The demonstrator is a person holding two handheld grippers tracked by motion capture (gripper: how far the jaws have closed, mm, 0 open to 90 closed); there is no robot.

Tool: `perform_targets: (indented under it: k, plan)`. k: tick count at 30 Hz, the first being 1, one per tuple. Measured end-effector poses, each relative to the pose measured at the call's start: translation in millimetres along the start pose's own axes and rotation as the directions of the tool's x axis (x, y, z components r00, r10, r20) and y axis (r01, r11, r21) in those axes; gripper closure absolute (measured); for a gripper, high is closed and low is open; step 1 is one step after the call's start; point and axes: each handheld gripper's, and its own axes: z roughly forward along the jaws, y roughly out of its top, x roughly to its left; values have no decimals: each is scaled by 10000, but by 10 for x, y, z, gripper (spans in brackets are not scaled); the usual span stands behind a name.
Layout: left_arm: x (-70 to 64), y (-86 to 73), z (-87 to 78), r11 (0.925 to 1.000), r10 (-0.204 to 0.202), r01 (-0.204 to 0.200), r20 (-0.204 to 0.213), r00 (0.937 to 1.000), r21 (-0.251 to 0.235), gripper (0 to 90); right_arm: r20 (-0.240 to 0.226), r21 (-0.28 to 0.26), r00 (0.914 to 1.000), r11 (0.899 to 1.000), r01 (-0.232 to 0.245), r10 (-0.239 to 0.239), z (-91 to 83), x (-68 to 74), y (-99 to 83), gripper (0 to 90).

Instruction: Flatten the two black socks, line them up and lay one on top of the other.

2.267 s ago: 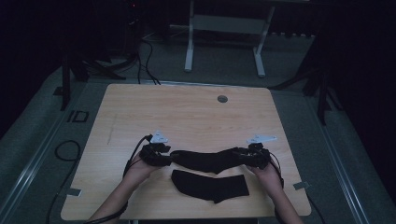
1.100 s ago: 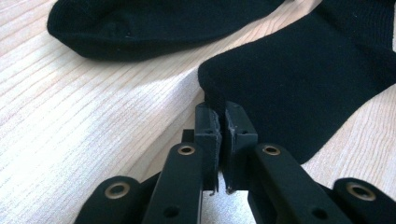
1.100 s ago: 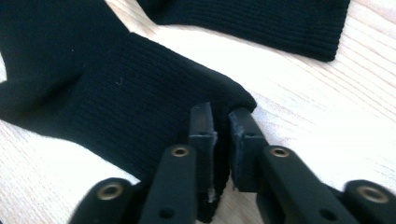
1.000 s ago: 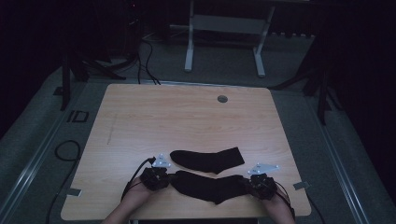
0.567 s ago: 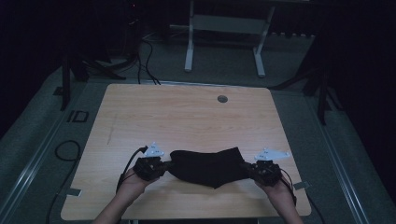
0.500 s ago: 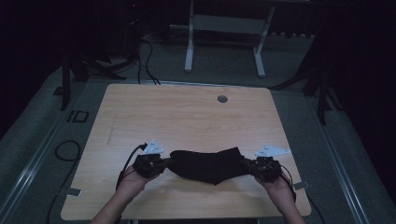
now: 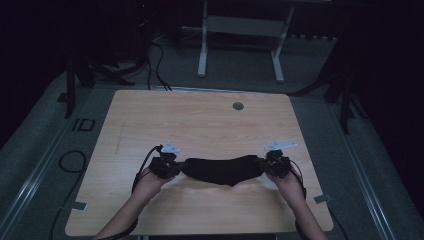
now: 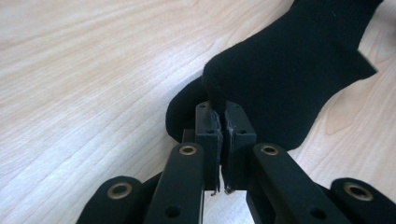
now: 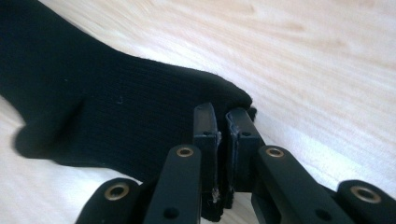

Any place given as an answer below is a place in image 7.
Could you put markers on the person's left hand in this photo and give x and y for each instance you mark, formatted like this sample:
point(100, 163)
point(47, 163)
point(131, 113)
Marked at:
point(148, 186)

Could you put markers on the metal floor rail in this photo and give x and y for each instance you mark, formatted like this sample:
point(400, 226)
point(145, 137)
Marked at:
point(370, 186)
point(30, 173)

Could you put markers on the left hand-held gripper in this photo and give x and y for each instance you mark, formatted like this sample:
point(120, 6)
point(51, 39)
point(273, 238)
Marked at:
point(165, 165)

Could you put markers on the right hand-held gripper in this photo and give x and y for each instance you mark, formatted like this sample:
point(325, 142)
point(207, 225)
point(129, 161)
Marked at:
point(278, 163)

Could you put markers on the white desk frame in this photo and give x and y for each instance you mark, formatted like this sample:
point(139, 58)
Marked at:
point(241, 25)

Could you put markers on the person's right hand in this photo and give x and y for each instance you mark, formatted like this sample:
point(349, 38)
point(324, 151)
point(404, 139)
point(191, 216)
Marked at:
point(291, 188)

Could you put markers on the black metal stand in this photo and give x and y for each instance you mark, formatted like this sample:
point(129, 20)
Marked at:
point(345, 100)
point(70, 90)

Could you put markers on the dark cloth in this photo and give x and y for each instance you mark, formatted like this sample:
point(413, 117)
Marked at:
point(220, 170)

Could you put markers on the grey round table grommet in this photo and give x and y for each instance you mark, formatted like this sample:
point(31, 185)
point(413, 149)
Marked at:
point(238, 106)

